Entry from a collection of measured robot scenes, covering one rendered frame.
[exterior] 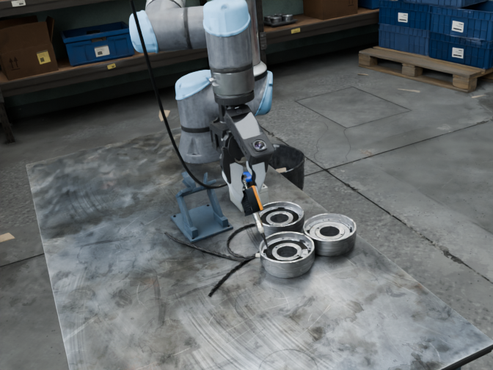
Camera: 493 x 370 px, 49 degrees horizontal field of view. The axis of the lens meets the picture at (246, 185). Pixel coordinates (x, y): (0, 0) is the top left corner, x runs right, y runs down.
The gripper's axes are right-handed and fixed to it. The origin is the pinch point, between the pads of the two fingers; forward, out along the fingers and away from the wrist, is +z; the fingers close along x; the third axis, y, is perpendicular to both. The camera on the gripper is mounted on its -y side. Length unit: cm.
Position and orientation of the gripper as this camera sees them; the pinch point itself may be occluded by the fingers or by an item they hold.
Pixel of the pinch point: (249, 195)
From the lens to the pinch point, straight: 102.7
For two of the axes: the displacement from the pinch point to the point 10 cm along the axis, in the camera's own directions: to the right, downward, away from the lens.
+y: -4.6, -3.7, 8.1
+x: -8.8, 2.8, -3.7
